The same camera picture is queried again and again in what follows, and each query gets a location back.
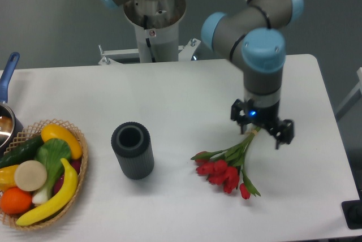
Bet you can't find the orange fruit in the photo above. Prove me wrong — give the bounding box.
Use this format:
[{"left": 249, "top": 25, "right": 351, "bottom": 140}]
[{"left": 1, "top": 187, "right": 32, "bottom": 214}]

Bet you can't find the yellow banana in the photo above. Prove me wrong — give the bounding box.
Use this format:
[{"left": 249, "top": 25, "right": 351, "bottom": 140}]
[{"left": 16, "top": 158, "right": 78, "bottom": 226}]

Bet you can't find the dark grey ribbed vase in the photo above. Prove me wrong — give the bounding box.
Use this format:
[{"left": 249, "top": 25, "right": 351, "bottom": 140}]
[{"left": 111, "top": 122, "right": 154, "bottom": 180}]

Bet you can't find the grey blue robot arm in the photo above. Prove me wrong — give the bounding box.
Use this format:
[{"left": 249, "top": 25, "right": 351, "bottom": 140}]
[{"left": 101, "top": 0, "right": 304, "bottom": 145}]

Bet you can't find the red tulip bouquet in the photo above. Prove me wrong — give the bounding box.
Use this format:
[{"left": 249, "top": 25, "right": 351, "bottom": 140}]
[{"left": 191, "top": 127, "right": 261, "bottom": 200}]

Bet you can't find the dark red radish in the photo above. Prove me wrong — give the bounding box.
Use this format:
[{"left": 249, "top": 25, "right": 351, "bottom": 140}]
[{"left": 53, "top": 159, "right": 81, "bottom": 195}]

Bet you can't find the beige round disc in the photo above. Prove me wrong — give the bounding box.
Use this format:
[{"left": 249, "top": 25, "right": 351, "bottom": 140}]
[{"left": 14, "top": 160, "right": 48, "bottom": 192}]

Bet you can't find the black device at table edge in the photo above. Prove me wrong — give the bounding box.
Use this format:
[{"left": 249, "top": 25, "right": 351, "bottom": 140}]
[{"left": 341, "top": 200, "right": 361, "bottom": 230}]

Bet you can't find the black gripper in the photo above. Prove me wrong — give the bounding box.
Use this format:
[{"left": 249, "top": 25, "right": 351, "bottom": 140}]
[{"left": 230, "top": 99, "right": 294, "bottom": 149}]

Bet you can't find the blue handled saucepan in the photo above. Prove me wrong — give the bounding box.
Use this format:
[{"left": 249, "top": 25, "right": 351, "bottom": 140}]
[{"left": 1, "top": 52, "right": 23, "bottom": 157}]

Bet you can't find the green cucumber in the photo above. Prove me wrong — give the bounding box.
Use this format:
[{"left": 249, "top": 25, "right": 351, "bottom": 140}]
[{"left": 1, "top": 135, "right": 44, "bottom": 168}]

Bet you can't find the yellow pepper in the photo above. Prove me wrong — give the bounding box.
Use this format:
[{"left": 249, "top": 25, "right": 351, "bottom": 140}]
[{"left": 0, "top": 165, "right": 19, "bottom": 192}]

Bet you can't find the white furniture leg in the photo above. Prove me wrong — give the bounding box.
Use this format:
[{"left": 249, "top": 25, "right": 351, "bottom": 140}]
[{"left": 335, "top": 67, "right": 361, "bottom": 122}]

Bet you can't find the woven wicker basket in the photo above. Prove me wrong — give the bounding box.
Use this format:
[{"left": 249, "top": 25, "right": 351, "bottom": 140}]
[{"left": 1, "top": 119, "right": 88, "bottom": 231}]

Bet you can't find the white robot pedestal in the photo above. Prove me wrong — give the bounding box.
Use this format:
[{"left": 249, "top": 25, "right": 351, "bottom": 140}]
[{"left": 98, "top": 0, "right": 201, "bottom": 65}]

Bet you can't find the green bok choy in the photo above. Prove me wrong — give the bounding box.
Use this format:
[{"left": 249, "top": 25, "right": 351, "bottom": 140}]
[{"left": 32, "top": 138, "right": 71, "bottom": 206}]

